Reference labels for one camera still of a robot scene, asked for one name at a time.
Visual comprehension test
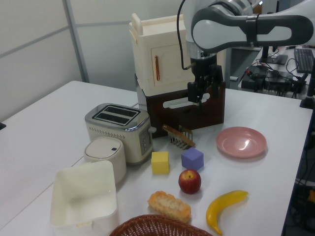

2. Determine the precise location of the small white lidded bin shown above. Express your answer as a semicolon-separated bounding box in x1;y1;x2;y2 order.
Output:
83;137;127;184

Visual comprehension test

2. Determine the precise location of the copper cabinet door handle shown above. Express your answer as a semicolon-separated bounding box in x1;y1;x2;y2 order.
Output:
154;56;160;81

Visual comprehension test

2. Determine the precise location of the pink plate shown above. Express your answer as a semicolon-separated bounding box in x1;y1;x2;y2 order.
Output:
216;126;268;159

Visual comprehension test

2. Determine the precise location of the brown wicker basket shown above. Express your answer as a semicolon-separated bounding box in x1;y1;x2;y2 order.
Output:
109;214;214;236

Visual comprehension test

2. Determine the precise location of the black computer keyboard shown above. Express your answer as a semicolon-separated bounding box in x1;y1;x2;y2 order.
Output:
294;48;315;74

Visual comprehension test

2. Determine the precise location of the open cream plastic container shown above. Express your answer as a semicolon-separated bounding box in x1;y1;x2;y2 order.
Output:
50;161;118;236

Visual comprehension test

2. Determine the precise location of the long cheese bread loaf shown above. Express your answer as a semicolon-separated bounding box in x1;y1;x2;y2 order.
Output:
147;191;192;223

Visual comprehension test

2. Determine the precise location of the bronze metal toast rack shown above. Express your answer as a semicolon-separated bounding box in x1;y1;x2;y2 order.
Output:
167;125;193;150

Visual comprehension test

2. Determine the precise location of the brown toast slice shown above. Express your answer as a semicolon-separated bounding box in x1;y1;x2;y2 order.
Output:
162;124;196;148

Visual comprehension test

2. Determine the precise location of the black electronics box with cables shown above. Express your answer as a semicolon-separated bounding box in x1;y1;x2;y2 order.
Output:
240;65;309;97

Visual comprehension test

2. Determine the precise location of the white drawer handle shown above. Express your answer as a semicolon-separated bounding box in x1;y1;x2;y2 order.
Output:
162;92;213;109

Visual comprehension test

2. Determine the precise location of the yellow foam cube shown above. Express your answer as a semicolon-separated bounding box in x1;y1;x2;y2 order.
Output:
151;151;170;175

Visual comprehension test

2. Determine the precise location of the black monitor stand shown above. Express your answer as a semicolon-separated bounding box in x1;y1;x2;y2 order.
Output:
259;45;288;65

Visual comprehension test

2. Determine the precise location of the cream plastic cabinet with handles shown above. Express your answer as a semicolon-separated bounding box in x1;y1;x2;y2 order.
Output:
128;13;226;95

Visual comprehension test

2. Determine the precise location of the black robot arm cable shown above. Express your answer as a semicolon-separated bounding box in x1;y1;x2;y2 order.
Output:
176;0;194;71

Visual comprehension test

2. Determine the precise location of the cream and chrome toaster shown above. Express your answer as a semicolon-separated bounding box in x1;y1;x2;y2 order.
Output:
84;103;157;166

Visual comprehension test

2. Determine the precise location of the dark brown drawer box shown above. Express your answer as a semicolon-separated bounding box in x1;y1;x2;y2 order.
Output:
134;73;226;139

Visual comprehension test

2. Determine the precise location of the red apple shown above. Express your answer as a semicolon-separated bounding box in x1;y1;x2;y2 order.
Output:
178;169;202;195

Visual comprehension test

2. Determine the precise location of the purple foam cube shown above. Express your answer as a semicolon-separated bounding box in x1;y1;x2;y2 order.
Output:
181;147;204;171

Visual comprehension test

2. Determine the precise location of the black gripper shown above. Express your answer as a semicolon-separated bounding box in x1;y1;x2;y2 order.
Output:
187;54;223;112

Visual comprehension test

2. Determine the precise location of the yellow banana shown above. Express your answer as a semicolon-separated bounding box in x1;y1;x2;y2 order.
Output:
205;190;249;236

